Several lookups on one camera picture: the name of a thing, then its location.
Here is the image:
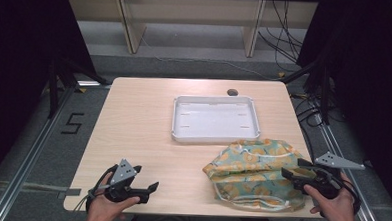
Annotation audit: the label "hand-held gripper cable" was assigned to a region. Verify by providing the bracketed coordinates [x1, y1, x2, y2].
[333, 176, 363, 216]
[73, 162, 120, 215]

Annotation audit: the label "aluminium floor rail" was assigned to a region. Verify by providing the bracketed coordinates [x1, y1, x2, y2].
[0, 81, 77, 221]
[312, 122, 392, 221]

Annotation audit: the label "black floor cables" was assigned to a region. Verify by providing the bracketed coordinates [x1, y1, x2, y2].
[289, 93, 340, 132]

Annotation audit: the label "beige wooden desk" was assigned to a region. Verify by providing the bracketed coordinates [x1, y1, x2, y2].
[64, 0, 320, 63]

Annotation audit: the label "black curtain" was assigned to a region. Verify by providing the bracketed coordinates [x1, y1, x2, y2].
[289, 0, 392, 213]
[0, 0, 101, 190]

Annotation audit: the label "white plastic tray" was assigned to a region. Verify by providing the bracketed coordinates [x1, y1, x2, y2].
[171, 92, 263, 147]

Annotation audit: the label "bundle of black hanging cables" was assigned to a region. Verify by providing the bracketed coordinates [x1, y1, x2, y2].
[256, 0, 307, 73]

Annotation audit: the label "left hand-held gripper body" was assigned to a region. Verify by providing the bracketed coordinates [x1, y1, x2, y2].
[103, 158, 152, 205]

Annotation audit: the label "person's right hand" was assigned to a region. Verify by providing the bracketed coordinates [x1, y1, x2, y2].
[301, 170, 358, 221]

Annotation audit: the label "orange print fabric bag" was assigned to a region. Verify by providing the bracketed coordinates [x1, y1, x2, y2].
[200, 135, 317, 214]

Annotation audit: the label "left hand-held gripper cable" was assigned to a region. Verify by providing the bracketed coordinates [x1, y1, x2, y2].
[73, 162, 120, 215]

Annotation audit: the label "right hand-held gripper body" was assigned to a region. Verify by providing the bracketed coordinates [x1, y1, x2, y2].
[296, 150, 366, 201]

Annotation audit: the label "right hand-held gripper cable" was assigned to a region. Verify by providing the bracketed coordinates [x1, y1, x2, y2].
[333, 176, 363, 216]

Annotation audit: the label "person's left hand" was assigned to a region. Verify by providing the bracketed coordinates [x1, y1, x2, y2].
[85, 171, 142, 221]

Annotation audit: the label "black metal stand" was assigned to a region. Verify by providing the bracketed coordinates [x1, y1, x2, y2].
[279, 57, 334, 126]
[46, 55, 111, 122]

